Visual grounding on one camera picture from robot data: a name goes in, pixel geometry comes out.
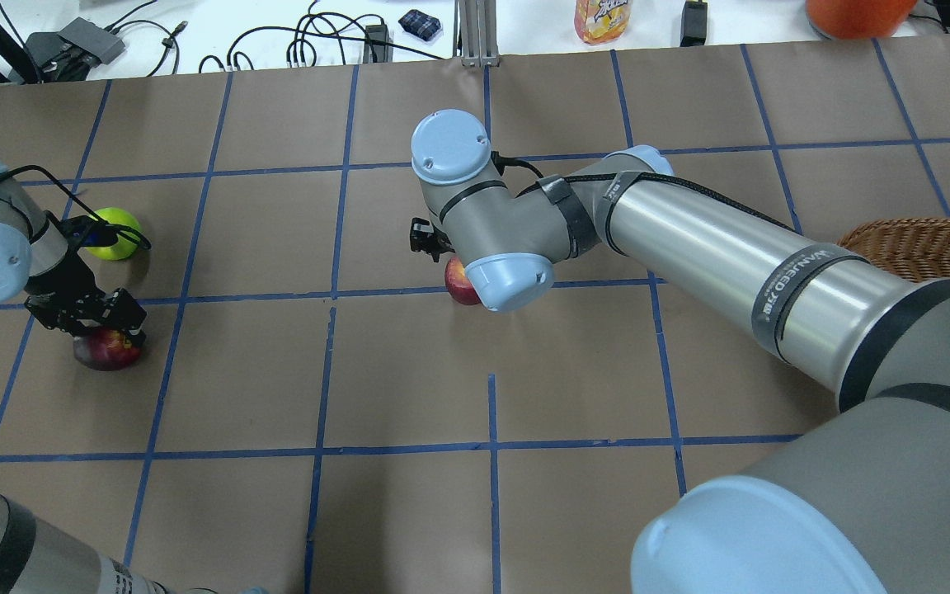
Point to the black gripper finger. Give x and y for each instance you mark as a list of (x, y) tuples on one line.
[(424, 237)]

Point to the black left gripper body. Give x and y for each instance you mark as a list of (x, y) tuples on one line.
[(63, 276)]

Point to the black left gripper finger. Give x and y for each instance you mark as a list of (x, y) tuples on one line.
[(122, 312)]

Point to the dark red apple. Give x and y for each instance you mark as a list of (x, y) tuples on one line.
[(106, 349)]

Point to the red yellow apple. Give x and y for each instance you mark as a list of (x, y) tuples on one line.
[(457, 284)]

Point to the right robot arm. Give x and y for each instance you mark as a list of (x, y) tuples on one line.
[(858, 505)]

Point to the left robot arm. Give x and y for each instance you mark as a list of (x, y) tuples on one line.
[(39, 256)]

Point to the wicker basket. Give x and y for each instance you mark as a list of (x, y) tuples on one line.
[(916, 249)]

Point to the green apple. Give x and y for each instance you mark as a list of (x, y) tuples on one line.
[(116, 235)]

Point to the black power adapter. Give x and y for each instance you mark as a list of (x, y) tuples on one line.
[(694, 24), (377, 47)]

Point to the dark blue checkered pouch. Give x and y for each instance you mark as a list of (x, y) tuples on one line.
[(420, 24)]

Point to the orange juice bottle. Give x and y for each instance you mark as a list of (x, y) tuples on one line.
[(600, 22)]

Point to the orange round object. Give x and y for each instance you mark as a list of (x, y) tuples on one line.
[(857, 19)]

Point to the aluminium frame post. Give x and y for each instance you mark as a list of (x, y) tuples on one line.
[(476, 33)]

